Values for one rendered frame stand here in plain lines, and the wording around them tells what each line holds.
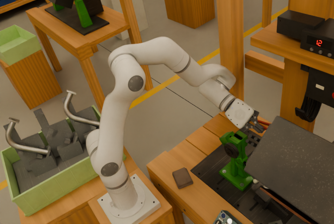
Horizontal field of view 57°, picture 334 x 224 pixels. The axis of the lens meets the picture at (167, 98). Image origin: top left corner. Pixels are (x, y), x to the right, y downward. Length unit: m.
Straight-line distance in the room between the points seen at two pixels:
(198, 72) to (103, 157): 0.50
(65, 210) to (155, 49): 1.07
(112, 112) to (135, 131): 2.02
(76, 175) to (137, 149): 1.28
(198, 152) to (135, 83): 0.78
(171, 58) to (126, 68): 0.18
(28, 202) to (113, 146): 0.74
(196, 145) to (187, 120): 1.43
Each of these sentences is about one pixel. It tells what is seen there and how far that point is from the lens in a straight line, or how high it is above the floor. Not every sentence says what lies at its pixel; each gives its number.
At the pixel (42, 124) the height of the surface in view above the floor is 1.06.
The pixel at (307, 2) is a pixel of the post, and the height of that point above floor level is 1.67.
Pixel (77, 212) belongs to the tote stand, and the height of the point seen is 0.75.
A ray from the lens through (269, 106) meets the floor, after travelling 3.28.
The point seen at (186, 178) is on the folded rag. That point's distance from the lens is 1.56.
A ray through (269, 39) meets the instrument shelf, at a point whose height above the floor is 1.54.
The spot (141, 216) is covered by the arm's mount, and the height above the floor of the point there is 0.88.
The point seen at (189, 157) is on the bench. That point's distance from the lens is 1.70.
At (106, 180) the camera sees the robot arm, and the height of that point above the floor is 1.12.
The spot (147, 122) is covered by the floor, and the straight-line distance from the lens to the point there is 3.23.
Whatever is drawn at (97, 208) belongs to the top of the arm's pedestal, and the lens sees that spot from 1.68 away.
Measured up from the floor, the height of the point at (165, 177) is 0.90.
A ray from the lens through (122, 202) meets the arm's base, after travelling 1.51.
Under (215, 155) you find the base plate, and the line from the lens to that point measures 1.66.
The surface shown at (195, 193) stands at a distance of 1.54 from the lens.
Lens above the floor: 2.19
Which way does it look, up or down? 39 degrees down
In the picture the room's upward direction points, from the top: 12 degrees counter-clockwise
